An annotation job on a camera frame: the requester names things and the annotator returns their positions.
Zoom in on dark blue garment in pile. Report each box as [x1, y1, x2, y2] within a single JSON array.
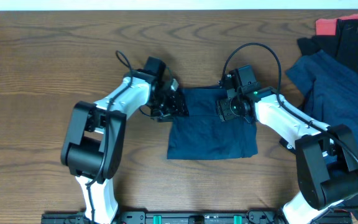
[[286, 38, 358, 147]]

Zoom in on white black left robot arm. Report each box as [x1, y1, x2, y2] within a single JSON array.
[[60, 69, 185, 223]]

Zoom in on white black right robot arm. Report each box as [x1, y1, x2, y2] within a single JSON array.
[[216, 86, 358, 223]]

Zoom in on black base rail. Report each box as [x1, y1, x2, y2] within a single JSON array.
[[40, 210, 353, 224]]

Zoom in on black garment with logo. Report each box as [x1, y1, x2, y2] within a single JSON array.
[[278, 17, 358, 221]]

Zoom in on navy blue shorts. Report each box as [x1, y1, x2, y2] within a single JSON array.
[[167, 87, 258, 160]]

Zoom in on red garment in pile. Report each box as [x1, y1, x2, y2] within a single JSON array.
[[315, 14, 358, 35]]

